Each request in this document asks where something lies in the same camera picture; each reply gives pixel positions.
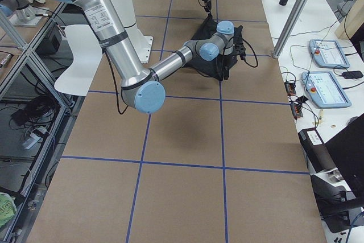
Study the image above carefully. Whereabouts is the upper teach pendant tablet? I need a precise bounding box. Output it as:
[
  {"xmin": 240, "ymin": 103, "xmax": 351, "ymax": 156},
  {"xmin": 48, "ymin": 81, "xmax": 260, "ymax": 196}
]
[{"xmin": 308, "ymin": 39, "xmax": 350, "ymax": 69}]

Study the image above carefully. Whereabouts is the teach pendant tablet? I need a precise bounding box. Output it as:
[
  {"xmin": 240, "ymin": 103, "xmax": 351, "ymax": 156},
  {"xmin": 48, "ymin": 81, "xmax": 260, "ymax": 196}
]
[
  {"xmin": 308, "ymin": 39, "xmax": 350, "ymax": 69},
  {"xmin": 301, "ymin": 71, "xmax": 351, "ymax": 109}
]

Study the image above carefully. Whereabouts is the white power strip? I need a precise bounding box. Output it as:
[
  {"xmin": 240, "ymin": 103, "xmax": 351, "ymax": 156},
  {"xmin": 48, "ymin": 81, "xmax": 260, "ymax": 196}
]
[{"xmin": 22, "ymin": 126, "xmax": 47, "ymax": 150}]

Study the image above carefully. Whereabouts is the black computer box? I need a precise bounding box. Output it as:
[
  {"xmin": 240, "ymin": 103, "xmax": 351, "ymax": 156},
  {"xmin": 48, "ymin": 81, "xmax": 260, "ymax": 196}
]
[{"xmin": 35, "ymin": 24, "xmax": 62, "ymax": 55}]

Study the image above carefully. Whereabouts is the background robot arm on stand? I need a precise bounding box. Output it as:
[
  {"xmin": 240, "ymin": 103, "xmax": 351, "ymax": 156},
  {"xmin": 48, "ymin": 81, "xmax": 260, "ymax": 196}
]
[{"xmin": 1, "ymin": 0, "xmax": 46, "ymax": 27}]

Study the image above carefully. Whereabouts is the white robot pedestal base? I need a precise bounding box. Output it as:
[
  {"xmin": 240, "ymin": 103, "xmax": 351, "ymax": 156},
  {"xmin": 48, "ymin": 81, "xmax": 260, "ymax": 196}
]
[{"xmin": 111, "ymin": 0, "xmax": 153, "ymax": 64}]

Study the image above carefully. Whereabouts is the black printed t-shirt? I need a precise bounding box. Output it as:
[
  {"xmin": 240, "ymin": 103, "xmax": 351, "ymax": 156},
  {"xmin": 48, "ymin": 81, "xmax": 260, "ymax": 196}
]
[{"xmin": 185, "ymin": 15, "xmax": 243, "ymax": 81}]

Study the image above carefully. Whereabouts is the aluminium frame post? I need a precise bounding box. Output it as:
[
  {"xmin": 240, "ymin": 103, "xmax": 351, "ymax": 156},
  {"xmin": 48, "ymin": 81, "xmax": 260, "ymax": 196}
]
[{"xmin": 272, "ymin": 0, "xmax": 307, "ymax": 59}]

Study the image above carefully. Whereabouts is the lower teach pendant tablet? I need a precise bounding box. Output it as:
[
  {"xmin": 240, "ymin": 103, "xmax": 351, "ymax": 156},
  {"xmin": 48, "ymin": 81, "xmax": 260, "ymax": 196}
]
[{"xmin": 301, "ymin": 71, "xmax": 351, "ymax": 109}]

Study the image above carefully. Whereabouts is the black power adapter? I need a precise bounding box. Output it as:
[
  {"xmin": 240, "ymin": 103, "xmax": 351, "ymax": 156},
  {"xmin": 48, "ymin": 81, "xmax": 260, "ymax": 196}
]
[{"xmin": 342, "ymin": 71, "xmax": 363, "ymax": 79}]

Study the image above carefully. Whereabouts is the white plastic chair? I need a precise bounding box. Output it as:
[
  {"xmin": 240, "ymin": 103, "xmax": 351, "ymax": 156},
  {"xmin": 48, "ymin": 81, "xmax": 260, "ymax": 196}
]
[{"xmin": 54, "ymin": 24, "xmax": 102, "ymax": 96}]

